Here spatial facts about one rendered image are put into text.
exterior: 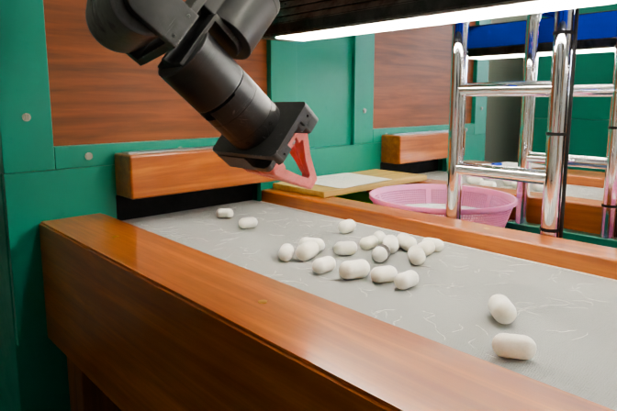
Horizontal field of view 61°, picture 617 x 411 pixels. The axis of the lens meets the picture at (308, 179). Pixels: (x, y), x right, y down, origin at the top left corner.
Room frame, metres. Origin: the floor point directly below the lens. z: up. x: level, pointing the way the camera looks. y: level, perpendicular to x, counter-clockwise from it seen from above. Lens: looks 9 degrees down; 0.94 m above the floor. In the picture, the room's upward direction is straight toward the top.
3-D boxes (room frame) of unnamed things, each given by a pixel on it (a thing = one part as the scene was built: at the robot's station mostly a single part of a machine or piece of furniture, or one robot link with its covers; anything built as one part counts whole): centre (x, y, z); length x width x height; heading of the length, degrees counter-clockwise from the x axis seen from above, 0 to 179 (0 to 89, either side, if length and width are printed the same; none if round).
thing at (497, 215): (0.97, -0.25, 0.72); 0.27 x 0.27 x 0.10
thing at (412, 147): (1.40, -0.31, 0.83); 0.30 x 0.06 x 0.07; 133
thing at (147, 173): (0.93, 0.19, 0.83); 0.30 x 0.06 x 0.07; 133
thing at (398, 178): (1.13, -0.10, 0.77); 0.33 x 0.15 x 0.01; 133
